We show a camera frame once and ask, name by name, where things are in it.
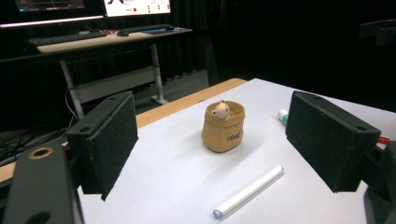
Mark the black keyboard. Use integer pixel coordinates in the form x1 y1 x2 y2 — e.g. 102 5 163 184
27 31 108 48
120 23 176 35

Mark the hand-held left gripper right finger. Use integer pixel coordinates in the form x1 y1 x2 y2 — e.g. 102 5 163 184
285 91 382 194

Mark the white-legged desk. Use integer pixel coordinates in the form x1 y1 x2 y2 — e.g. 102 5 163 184
0 27 194 120

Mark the green and white glue stick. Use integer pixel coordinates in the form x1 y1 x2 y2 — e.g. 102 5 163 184
276 108 290 127

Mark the wide computer monitor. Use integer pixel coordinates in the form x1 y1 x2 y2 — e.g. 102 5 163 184
0 0 106 29

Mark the white pen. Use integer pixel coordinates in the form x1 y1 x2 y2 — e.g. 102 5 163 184
213 164 284 219

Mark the white table mat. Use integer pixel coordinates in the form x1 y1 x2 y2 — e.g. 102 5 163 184
78 77 396 224

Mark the computer monitor with white screen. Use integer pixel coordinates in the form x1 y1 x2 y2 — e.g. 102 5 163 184
103 0 172 18

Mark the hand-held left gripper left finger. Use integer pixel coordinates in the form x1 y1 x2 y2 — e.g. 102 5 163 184
64 91 139 202

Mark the floor cable bundle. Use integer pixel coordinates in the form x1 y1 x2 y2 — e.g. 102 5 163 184
0 90 80 164

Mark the tan pen holder with bear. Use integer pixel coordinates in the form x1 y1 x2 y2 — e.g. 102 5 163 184
201 99 246 153

